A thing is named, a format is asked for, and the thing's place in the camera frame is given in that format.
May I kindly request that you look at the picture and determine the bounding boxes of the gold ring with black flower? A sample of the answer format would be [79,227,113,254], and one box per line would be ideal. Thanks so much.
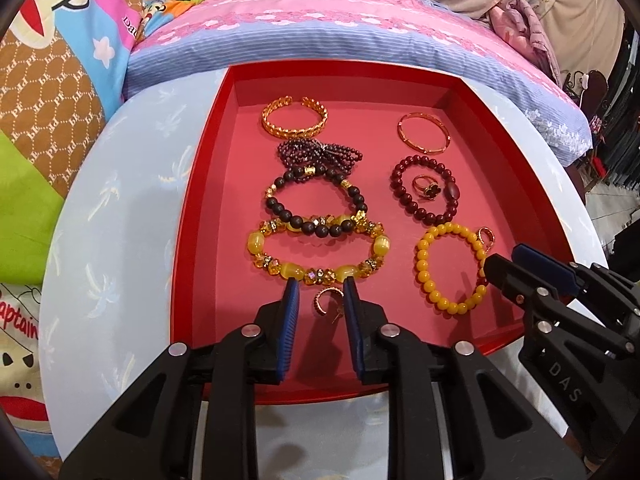
[411,173,443,201]

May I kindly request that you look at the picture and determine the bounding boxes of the colourful monkey cartoon blanket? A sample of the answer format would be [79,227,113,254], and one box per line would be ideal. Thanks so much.
[1,0,159,470]

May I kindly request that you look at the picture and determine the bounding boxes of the thin gold bangle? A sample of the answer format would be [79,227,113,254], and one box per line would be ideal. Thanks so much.
[397,112,451,155]

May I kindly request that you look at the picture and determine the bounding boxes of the pink quilted garment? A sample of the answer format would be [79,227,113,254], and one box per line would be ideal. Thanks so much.
[488,0,561,86]

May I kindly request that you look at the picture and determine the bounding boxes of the dark purple small-bead bracelet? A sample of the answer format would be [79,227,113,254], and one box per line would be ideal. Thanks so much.
[276,138,365,177]

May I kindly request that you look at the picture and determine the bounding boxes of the gold woven cuff bracelet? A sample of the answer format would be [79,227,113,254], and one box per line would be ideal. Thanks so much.
[260,95,330,140]

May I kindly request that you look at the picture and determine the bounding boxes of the red shallow box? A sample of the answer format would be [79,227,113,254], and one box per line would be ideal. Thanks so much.
[170,61,573,404]

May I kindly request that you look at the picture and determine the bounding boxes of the yellow round bead bracelet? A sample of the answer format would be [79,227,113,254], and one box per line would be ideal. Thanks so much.
[414,222,490,317]

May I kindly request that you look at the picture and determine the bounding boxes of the black bead gold charm bracelet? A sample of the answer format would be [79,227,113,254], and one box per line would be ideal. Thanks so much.
[263,162,370,239]

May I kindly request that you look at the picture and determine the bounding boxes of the dark red bead bracelet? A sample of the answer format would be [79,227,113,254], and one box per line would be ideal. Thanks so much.
[389,154,460,227]

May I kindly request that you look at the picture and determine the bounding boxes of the light blue palm tablecloth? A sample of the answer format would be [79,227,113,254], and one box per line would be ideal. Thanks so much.
[39,68,605,457]

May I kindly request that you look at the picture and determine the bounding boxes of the pink blue floral pillow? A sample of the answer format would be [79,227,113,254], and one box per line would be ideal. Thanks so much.
[124,0,592,166]

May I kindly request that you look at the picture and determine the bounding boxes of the amber crystal bead bracelet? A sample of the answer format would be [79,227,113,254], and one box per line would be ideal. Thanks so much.
[245,212,392,286]

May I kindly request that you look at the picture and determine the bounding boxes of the gold hoop earring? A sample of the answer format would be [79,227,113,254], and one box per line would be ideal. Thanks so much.
[312,286,344,323]
[476,226,496,252]

